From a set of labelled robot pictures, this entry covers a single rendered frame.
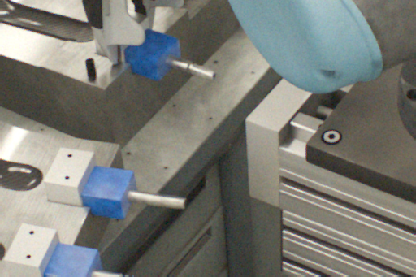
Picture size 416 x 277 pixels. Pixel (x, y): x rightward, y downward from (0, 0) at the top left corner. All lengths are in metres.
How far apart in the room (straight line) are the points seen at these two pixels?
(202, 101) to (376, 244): 0.39
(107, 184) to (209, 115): 0.21
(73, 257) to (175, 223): 0.37
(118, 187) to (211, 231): 0.41
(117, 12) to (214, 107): 0.19
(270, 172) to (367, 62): 0.30
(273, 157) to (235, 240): 0.58
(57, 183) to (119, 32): 0.17
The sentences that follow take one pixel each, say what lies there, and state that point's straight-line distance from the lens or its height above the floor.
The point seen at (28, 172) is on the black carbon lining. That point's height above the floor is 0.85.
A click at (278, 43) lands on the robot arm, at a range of 0.61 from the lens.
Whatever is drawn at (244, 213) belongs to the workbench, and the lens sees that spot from 1.42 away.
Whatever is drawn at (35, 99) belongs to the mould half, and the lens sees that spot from 1.16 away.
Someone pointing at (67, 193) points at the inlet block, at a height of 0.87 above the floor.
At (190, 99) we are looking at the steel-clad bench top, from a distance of 1.18.
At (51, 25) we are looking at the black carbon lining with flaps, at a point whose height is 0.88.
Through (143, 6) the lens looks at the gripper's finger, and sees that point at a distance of 1.11.
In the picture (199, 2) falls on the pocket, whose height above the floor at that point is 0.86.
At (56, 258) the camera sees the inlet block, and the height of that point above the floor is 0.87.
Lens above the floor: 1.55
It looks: 39 degrees down
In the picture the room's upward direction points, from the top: 7 degrees counter-clockwise
